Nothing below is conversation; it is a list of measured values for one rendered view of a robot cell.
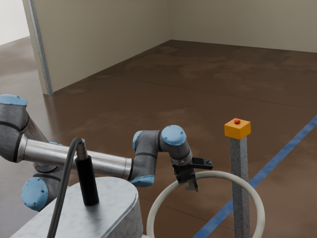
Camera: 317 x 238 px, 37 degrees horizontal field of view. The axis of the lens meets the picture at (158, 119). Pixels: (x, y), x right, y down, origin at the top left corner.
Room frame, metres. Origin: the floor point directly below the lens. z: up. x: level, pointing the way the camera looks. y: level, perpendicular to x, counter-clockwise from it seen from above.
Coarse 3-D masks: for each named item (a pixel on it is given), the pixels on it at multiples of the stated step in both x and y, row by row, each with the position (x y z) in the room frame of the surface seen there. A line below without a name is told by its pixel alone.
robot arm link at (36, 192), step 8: (40, 176) 2.06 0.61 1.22; (48, 176) 2.06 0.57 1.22; (32, 184) 2.03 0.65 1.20; (40, 184) 2.00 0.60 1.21; (48, 184) 2.03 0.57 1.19; (56, 184) 2.05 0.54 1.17; (24, 192) 2.02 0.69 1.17; (32, 192) 2.00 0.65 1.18; (40, 192) 1.97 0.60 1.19; (48, 192) 1.99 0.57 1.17; (56, 192) 2.03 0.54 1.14; (24, 200) 1.99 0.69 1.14; (32, 200) 1.96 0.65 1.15; (40, 200) 1.95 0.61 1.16; (48, 200) 1.98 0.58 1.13; (32, 208) 1.97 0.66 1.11; (40, 208) 1.96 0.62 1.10
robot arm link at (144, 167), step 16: (0, 128) 1.66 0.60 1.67; (0, 144) 1.63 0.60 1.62; (16, 144) 1.63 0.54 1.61; (32, 144) 1.65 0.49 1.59; (48, 144) 1.67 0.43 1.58; (16, 160) 1.62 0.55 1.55; (32, 160) 1.64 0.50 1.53; (48, 160) 1.63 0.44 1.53; (64, 160) 1.63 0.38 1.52; (96, 160) 1.65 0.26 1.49; (112, 160) 1.66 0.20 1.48; (128, 160) 1.68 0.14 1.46; (144, 160) 1.68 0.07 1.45; (112, 176) 1.65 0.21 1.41; (128, 176) 1.64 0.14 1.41; (144, 176) 1.63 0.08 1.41
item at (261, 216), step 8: (200, 176) 1.81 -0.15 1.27; (208, 176) 1.80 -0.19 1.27; (216, 176) 1.79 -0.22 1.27; (224, 176) 1.77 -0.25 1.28; (232, 176) 1.75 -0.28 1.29; (176, 184) 1.80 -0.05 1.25; (240, 184) 1.71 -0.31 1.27; (248, 184) 1.69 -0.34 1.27; (168, 192) 1.78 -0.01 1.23; (248, 192) 1.66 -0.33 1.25; (256, 192) 1.65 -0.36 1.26; (160, 200) 1.74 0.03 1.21; (256, 200) 1.61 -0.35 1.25; (152, 208) 1.71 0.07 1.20; (256, 208) 1.58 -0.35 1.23; (152, 216) 1.68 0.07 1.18; (264, 216) 1.54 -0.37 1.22; (152, 224) 1.65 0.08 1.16; (264, 224) 1.51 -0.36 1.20; (152, 232) 1.61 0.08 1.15; (256, 232) 1.48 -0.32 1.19
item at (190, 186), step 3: (189, 180) 1.79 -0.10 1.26; (189, 183) 1.79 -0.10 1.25; (192, 183) 1.79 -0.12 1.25; (186, 186) 1.80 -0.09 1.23; (189, 186) 1.80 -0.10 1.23; (192, 186) 1.80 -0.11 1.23; (198, 186) 1.80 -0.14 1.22; (186, 189) 1.80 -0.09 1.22; (189, 189) 1.80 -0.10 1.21; (192, 189) 1.80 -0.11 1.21; (195, 189) 1.80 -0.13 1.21; (198, 189) 1.80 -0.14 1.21
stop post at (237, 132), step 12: (240, 120) 2.73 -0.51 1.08; (228, 132) 2.68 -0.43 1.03; (240, 132) 2.62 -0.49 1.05; (240, 144) 2.65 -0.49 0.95; (240, 156) 2.65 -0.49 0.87; (240, 168) 2.65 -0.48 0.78; (240, 192) 2.66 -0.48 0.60; (240, 204) 2.66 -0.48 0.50; (240, 216) 2.66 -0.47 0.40; (240, 228) 2.67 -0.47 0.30
